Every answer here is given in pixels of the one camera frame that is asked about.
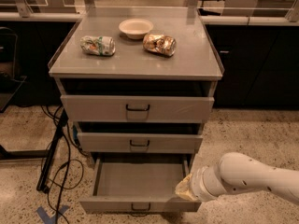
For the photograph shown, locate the crushed green white can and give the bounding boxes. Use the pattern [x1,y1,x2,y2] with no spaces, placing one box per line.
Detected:
[80,35,116,56]

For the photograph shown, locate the grey bottom drawer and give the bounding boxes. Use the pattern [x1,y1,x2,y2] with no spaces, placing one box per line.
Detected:
[79,153,200,214]

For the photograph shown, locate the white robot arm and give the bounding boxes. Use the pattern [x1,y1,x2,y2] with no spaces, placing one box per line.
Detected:
[175,152,299,204]

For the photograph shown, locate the black floor cables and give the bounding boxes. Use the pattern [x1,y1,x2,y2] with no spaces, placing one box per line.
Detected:
[40,105,92,224]

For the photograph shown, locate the grey drawer cabinet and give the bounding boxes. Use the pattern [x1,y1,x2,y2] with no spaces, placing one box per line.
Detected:
[47,6,225,173]

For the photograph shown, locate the grey top drawer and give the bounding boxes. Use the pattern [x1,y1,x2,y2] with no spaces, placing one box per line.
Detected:
[61,79,214,123]

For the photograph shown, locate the white paper bowl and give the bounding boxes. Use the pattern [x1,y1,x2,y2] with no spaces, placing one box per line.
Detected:
[119,19,153,40]

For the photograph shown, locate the black metal floor bar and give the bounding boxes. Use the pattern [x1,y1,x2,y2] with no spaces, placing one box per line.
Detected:
[36,110,68,193]

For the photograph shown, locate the grey middle drawer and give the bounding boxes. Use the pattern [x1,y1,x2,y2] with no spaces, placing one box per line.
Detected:
[75,122,202,154]

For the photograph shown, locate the black chair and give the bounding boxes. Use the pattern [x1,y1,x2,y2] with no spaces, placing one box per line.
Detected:
[0,26,27,113]

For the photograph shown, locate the crushed gold can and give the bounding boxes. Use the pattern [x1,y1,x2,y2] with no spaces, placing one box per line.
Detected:
[143,33,177,57]

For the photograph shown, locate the grey drawer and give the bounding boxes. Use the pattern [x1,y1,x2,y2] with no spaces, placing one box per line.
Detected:
[61,79,214,123]
[75,122,202,154]
[79,153,200,214]

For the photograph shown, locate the blue tape cross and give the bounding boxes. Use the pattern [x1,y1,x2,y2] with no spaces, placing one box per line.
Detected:
[36,204,71,224]

